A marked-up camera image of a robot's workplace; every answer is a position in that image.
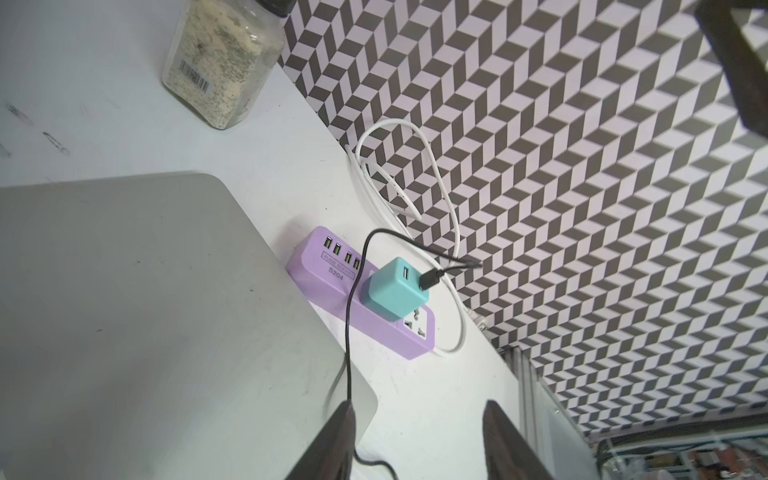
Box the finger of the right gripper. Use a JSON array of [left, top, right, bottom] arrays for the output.
[[694, 0, 767, 139]]

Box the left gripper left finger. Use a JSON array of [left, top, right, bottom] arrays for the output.
[[286, 400, 356, 480]]

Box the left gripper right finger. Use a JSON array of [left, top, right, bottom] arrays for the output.
[[482, 400, 554, 480]]

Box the teal charger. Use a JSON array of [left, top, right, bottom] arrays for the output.
[[361, 257, 430, 322]]

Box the black cable to white laptop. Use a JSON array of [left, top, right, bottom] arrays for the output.
[[344, 227, 484, 480]]

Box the purple power strip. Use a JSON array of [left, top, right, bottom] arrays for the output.
[[286, 226, 436, 360]]

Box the small jar dark lid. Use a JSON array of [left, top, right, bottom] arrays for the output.
[[162, 0, 295, 130]]

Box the white cord of purple strip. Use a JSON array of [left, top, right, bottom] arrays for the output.
[[344, 117, 487, 355]]

